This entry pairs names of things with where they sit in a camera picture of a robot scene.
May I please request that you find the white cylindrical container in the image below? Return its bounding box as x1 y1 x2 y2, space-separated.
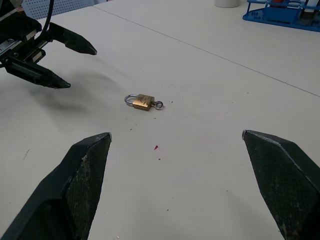
214 0 241 8

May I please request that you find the blue plastic rack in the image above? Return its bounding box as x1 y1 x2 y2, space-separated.
241 0 320 33

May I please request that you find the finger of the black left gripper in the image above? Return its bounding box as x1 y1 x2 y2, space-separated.
3 56 72 90
37 22 98 56

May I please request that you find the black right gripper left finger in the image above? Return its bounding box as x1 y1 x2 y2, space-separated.
0 132 113 240

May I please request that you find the white perforated panel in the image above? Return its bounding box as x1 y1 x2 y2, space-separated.
20 0 96 21

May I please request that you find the brass padlock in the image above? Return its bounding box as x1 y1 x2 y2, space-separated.
123 93 155 112

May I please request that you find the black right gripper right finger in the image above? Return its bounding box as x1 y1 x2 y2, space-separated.
241 129 320 240

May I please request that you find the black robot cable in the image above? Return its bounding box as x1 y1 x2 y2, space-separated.
39 0 55 41

